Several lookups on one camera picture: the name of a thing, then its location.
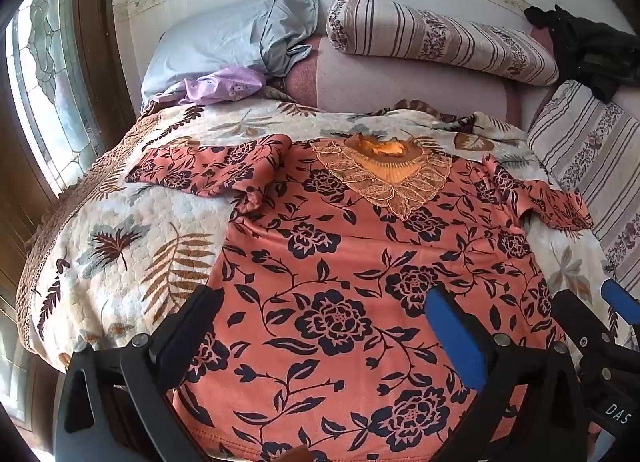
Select grey-blue pillow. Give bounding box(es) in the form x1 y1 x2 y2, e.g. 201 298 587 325
141 0 321 110

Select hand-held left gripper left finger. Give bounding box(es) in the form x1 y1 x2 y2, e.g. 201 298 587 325
54 286 226 462

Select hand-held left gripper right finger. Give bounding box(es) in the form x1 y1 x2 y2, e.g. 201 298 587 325
425 286 588 462

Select striped floral cushion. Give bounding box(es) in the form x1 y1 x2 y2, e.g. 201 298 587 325
526 79 640 287

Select black clothes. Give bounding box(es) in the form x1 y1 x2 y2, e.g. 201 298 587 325
523 4 640 103

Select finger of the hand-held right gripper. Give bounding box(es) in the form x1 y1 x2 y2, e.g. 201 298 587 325
551 289 619 377
601 279 640 339

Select striped bolster pillow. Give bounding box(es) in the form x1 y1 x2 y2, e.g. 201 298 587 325
326 0 560 87

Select patterned glass window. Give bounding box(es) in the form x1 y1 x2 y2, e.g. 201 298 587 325
5 0 103 195

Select pink bed sheet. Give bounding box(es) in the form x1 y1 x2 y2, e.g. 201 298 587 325
280 24 640 133

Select orange floral blouse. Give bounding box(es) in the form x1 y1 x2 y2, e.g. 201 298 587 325
125 133 595 462

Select purple floral cloth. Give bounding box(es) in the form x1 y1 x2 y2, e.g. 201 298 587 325
149 66 267 105

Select cream leaf print blanket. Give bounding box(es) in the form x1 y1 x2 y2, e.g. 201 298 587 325
15 98 623 462

